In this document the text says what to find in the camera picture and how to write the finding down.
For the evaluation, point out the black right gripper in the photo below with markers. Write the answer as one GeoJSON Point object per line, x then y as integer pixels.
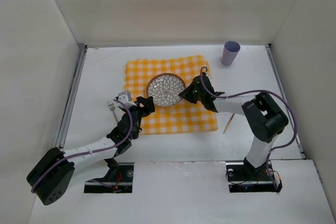
{"type": "Point", "coordinates": [194, 92]}

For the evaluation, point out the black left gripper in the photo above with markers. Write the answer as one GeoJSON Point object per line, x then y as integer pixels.
{"type": "Point", "coordinates": [143, 106]}

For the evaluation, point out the patterned ceramic plate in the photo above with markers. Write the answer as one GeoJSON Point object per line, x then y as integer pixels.
{"type": "Point", "coordinates": [165, 88]}

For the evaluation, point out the lavender plastic cup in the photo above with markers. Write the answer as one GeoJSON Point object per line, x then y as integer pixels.
{"type": "Point", "coordinates": [230, 51]}

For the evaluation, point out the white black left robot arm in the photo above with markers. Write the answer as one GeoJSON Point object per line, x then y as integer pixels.
{"type": "Point", "coordinates": [58, 169]}

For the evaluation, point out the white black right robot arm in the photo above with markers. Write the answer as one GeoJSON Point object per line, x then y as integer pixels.
{"type": "Point", "coordinates": [263, 114]}

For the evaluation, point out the silver metal fork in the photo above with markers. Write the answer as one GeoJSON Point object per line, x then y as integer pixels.
{"type": "Point", "coordinates": [112, 109]}

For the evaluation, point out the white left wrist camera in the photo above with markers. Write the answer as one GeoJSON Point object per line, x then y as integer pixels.
{"type": "Point", "coordinates": [124, 99]}

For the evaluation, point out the copper long-handled spoon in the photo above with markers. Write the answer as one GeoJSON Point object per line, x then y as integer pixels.
{"type": "Point", "coordinates": [228, 123]}

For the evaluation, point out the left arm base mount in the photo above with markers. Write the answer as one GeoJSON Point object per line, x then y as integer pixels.
{"type": "Point", "coordinates": [117, 180]}

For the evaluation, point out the left aluminium frame rail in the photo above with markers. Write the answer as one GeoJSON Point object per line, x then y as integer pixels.
{"type": "Point", "coordinates": [60, 137]}

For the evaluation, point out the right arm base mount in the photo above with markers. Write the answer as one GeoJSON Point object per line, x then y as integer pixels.
{"type": "Point", "coordinates": [241, 179]}

